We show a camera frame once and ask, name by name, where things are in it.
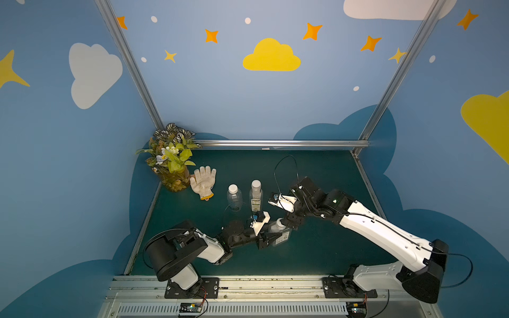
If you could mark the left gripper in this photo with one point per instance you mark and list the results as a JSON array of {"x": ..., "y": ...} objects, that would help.
[{"x": 262, "y": 238}]

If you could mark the square clear plastic bottle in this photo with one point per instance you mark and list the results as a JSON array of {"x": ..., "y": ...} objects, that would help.
[{"x": 285, "y": 235}]

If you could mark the tall clear labelled bottle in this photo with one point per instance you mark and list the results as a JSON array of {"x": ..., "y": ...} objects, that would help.
[{"x": 256, "y": 200}]

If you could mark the round clear plastic bottle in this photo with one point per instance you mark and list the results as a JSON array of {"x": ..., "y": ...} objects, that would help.
[{"x": 235, "y": 201}]

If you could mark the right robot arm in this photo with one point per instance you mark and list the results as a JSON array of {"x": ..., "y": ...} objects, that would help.
[{"x": 420, "y": 264}]

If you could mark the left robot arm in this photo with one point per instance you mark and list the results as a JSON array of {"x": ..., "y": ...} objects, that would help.
[{"x": 171, "y": 253}]

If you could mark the white knitted work glove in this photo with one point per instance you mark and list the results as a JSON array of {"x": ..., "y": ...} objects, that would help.
[{"x": 202, "y": 182}]

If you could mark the left circuit board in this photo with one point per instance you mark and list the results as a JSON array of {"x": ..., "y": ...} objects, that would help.
[{"x": 190, "y": 308}]

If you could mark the circuit board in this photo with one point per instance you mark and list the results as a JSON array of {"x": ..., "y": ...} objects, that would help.
[
  {"x": 356, "y": 310},
  {"x": 190, "y": 308}
]

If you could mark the right circuit board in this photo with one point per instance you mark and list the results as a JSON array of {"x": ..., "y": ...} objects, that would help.
[{"x": 356, "y": 310}]

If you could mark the artificial potted plant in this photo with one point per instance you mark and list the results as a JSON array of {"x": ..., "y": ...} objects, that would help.
[{"x": 170, "y": 151}]

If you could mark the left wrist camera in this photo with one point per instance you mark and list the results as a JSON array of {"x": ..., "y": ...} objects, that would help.
[{"x": 261, "y": 219}]

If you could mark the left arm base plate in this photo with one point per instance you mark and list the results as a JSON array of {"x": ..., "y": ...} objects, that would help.
[{"x": 207, "y": 288}]

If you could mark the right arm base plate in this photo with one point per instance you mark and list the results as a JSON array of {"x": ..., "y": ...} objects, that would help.
[{"x": 337, "y": 288}]

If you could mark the right side table rail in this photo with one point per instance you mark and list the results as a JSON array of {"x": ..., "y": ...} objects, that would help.
[{"x": 368, "y": 184}]

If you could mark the table rail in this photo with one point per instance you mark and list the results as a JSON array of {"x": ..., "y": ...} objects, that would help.
[
  {"x": 368, "y": 184},
  {"x": 138, "y": 243}
]

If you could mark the aluminium back rail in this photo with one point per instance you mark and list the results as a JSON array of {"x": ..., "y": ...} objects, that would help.
[{"x": 283, "y": 143}]

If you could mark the left side table rail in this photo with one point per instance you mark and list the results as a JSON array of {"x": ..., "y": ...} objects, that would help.
[{"x": 138, "y": 243}]

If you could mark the right aluminium frame post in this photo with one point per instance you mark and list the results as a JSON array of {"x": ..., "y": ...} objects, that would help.
[{"x": 424, "y": 31}]

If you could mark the aluminium frame post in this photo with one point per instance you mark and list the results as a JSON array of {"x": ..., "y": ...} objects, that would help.
[
  {"x": 424, "y": 31},
  {"x": 107, "y": 12}
]

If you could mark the left aluminium frame post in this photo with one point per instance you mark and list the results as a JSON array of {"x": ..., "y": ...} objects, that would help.
[{"x": 107, "y": 12}]

